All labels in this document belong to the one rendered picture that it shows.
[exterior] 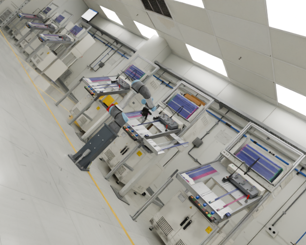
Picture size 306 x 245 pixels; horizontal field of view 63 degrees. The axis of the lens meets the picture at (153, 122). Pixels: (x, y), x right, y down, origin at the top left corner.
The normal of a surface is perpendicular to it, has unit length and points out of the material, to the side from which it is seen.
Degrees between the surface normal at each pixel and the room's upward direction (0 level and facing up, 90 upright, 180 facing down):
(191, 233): 90
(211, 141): 90
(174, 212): 90
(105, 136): 90
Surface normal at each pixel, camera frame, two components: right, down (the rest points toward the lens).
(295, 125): -0.44, -0.51
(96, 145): -0.14, -0.22
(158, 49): 0.56, 0.50
